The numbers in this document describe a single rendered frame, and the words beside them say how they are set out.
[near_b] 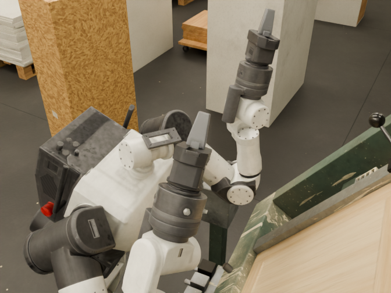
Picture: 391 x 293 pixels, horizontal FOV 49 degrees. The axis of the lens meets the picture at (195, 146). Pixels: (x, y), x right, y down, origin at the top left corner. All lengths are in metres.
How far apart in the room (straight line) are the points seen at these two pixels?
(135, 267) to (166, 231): 0.08
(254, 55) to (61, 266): 0.65
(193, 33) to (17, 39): 1.79
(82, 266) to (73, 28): 1.93
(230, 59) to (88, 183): 2.62
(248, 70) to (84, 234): 0.55
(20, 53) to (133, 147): 3.62
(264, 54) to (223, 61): 2.45
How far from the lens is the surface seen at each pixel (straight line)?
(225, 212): 1.62
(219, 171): 1.23
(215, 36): 3.46
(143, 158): 0.92
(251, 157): 1.20
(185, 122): 1.17
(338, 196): 1.22
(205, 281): 1.51
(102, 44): 2.77
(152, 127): 1.19
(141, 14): 4.40
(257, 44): 1.06
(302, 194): 1.53
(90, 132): 1.07
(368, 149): 1.37
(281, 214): 1.59
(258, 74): 1.08
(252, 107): 1.10
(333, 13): 5.95
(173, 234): 0.71
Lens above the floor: 1.99
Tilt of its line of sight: 37 degrees down
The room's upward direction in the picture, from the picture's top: straight up
